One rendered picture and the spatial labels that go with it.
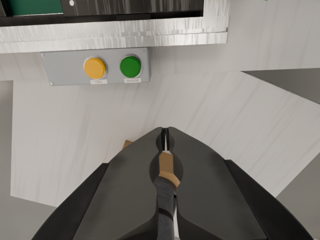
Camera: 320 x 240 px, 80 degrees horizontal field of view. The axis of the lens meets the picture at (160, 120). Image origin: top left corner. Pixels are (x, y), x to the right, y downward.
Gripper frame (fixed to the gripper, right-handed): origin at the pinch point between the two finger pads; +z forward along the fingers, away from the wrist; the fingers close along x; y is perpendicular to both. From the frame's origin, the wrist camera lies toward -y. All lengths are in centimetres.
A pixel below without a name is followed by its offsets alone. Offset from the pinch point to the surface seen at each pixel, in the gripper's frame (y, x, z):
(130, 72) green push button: 2.4, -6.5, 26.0
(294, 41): -0.4, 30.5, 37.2
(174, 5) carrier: -8.4, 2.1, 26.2
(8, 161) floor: 102, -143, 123
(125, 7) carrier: -8.5, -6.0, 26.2
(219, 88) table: 10.2, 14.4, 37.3
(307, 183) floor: 138, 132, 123
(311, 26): -3, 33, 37
